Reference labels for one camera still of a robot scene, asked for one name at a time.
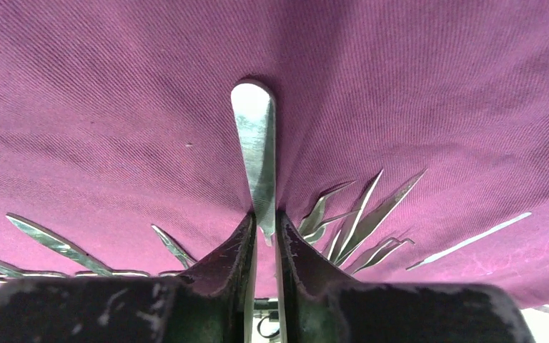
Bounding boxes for small curved hemostat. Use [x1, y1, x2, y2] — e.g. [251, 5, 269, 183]
[151, 224, 197, 277]

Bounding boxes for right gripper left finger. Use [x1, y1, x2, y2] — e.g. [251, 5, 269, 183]
[0, 213, 257, 342]

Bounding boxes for short metal tweezers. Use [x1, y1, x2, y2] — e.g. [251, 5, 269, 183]
[344, 237, 415, 275]

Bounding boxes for surgical scissors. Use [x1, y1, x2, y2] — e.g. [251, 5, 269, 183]
[6, 213, 150, 277]

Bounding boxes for maroon wrap cloth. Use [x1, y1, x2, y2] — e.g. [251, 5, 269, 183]
[0, 1, 549, 307]

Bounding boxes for metal spatula handle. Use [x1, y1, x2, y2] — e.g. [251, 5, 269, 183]
[297, 181, 357, 245]

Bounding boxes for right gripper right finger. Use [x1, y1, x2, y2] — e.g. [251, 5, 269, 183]
[276, 210, 534, 342]

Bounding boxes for thin scalpel handle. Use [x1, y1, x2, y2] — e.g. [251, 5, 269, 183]
[405, 212, 532, 271]

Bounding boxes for long metal tweezers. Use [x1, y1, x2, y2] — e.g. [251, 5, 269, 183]
[327, 169, 427, 266]

